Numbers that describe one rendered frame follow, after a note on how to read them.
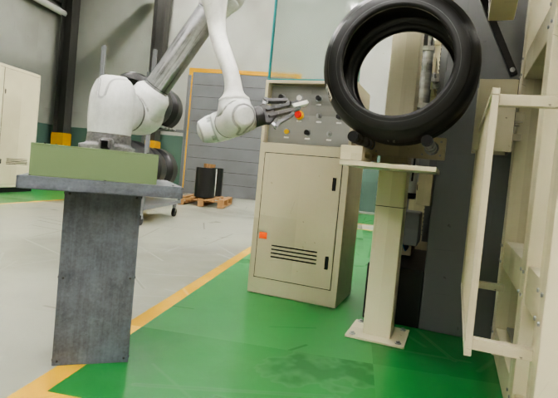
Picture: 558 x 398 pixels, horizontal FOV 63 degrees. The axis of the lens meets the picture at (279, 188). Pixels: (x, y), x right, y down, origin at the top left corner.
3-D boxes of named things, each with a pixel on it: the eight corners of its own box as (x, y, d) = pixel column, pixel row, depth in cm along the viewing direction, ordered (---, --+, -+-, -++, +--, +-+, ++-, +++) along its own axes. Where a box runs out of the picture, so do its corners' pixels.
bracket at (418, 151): (356, 154, 217) (358, 133, 217) (444, 160, 203) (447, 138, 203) (354, 153, 214) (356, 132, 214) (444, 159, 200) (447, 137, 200)
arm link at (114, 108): (75, 130, 162) (80, 68, 161) (105, 135, 180) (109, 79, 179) (118, 134, 160) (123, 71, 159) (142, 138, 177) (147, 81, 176)
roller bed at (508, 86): (471, 153, 211) (477, 88, 210) (506, 155, 205) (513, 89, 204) (472, 149, 192) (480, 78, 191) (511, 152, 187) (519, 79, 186)
